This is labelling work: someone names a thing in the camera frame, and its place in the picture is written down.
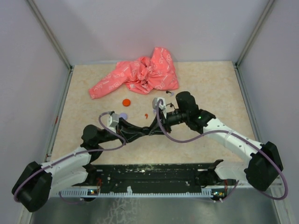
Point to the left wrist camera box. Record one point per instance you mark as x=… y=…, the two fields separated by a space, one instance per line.
x=113 y=119

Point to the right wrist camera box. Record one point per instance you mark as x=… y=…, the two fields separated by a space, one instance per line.
x=160 y=103

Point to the right aluminium frame post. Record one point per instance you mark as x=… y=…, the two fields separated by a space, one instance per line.
x=255 y=32

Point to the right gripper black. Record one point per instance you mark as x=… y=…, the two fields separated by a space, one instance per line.
x=158 y=130

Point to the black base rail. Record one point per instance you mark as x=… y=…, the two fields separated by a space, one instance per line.
x=152 y=178

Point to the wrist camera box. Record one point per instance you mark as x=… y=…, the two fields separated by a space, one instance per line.
x=113 y=119
x=160 y=103

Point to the orange earbud charging case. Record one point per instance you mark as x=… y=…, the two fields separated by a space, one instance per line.
x=126 y=102

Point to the aluminium frame post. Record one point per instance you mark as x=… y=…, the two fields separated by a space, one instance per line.
x=49 y=33
x=255 y=32

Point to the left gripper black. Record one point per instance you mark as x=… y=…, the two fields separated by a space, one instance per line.
x=131 y=136

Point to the pink printed cloth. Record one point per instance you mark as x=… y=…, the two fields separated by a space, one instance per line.
x=140 y=76

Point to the purple earbud charging case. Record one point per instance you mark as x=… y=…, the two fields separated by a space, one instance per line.
x=123 y=115

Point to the left aluminium frame post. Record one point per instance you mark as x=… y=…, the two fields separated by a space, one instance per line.
x=49 y=33

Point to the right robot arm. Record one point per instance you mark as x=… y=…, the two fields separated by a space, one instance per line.
x=261 y=163

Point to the white slotted cable duct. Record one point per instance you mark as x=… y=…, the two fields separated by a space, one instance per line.
x=90 y=193

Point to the black earbud charging case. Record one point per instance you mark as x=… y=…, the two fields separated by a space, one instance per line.
x=145 y=129

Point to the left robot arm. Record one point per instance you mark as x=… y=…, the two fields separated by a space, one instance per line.
x=39 y=182

